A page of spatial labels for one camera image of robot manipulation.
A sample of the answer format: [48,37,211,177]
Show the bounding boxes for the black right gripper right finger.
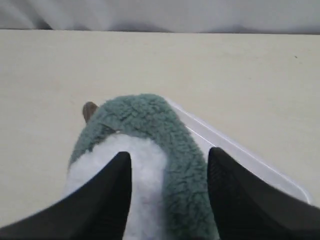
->
[207,147,320,240]

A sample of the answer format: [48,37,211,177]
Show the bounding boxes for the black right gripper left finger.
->
[0,152,132,240]

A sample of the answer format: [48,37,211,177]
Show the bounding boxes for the green fuzzy scarf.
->
[68,94,220,240]

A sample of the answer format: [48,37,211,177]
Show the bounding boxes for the white plastic tray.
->
[165,97,313,204]

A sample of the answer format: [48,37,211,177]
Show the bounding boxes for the white backdrop curtain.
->
[0,0,320,34]

